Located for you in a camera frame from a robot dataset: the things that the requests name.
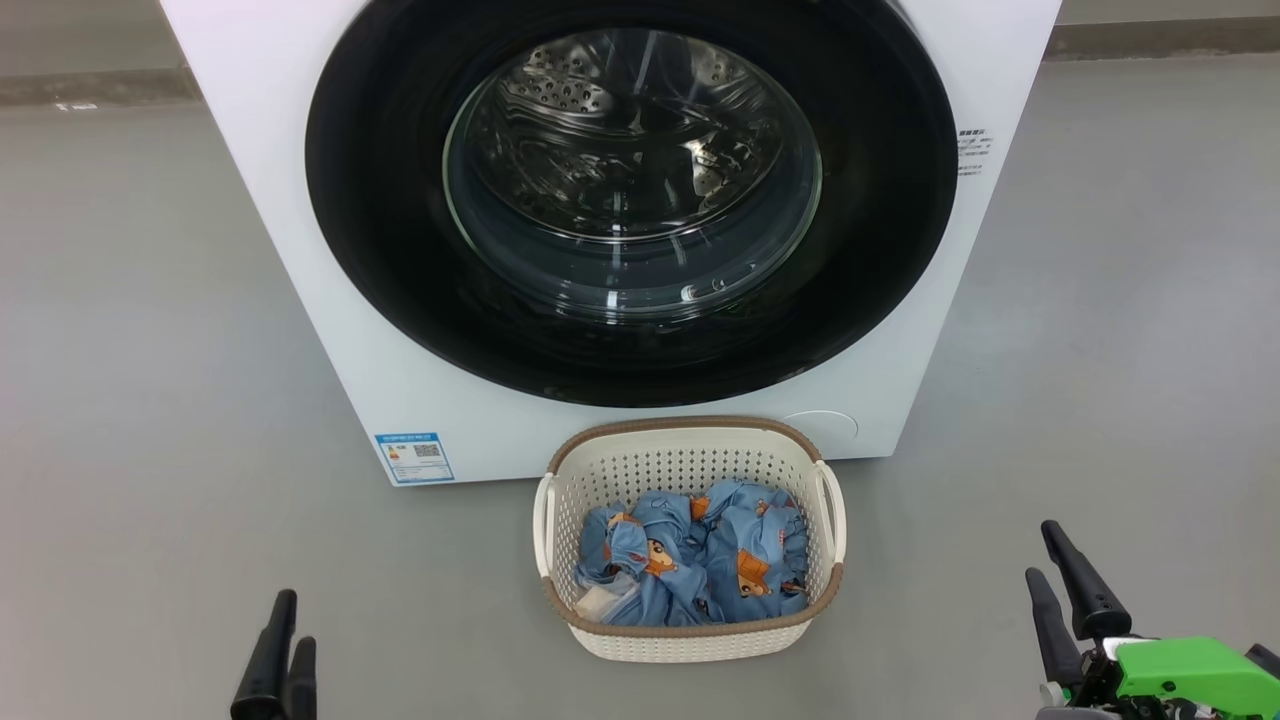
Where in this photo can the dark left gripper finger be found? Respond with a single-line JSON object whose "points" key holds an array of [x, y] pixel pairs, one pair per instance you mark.
{"points": [[302, 685], [268, 670]]}

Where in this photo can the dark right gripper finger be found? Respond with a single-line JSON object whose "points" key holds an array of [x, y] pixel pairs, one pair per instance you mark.
{"points": [[1055, 640], [1092, 605]]}

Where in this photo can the cream perforated laundry basket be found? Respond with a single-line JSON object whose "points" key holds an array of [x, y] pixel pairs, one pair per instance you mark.
{"points": [[690, 455]]}

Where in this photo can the blue energy label sticker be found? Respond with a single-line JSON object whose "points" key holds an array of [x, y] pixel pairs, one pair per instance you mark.
{"points": [[414, 458]]}

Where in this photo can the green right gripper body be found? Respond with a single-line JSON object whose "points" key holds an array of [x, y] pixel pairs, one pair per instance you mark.
{"points": [[1180, 675]]}

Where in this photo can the perforated steel washer drum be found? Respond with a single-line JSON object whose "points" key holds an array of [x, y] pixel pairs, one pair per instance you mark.
{"points": [[600, 130]]}

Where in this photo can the white front-load washing machine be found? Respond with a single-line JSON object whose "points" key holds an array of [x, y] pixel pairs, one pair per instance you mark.
{"points": [[280, 200]]}

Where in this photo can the round white filter cover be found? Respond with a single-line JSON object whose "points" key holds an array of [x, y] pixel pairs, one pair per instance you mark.
{"points": [[825, 432]]}

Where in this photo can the black text instruction label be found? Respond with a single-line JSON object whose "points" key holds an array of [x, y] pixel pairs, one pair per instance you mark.
{"points": [[973, 152]]}

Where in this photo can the black round glass washer door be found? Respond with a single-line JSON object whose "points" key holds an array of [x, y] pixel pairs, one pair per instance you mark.
{"points": [[390, 250]]}

